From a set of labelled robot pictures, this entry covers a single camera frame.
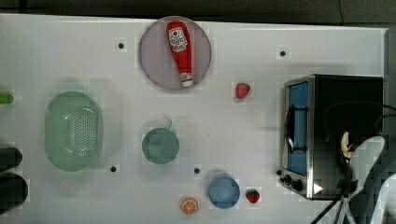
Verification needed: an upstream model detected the yellow banana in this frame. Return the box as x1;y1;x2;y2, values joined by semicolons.
341;132;354;162

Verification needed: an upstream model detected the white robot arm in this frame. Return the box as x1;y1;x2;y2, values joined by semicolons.
334;136;395;224

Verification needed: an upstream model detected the black toaster oven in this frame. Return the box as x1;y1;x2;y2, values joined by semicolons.
280;74;384;201

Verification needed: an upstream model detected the light red strawberry toy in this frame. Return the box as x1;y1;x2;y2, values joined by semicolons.
235;83;250;99

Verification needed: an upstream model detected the green metal bucket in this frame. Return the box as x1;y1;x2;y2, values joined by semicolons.
142;119;179;164

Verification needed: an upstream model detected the grey round plate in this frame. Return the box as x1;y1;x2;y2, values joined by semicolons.
138;16;212;91

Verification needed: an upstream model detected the red ketchup bottle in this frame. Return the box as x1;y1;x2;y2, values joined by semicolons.
165;21;194;88

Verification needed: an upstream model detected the blue bowl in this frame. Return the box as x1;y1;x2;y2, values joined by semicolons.
207;175;241;209

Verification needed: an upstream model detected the orange slice toy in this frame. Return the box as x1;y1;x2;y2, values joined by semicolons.
180;198;199;216

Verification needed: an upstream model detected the dark red strawberry toy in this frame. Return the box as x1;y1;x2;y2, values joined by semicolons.
246;189;261;203

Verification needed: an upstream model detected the green perforated colander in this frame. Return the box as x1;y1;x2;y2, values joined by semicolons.
45;91;102;172

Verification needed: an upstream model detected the green marker object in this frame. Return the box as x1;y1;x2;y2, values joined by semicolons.
0;92;15;105

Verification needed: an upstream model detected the black cylinder upper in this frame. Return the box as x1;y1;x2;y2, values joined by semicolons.
0;147;22;172

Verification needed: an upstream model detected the black cylinder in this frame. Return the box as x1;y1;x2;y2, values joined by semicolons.
0;174;28;215
0;147;22;172

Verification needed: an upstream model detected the black cylinder lower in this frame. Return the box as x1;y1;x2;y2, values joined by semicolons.
0;174;28;215

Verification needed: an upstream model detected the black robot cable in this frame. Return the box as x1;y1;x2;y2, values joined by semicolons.
309;104;396;224

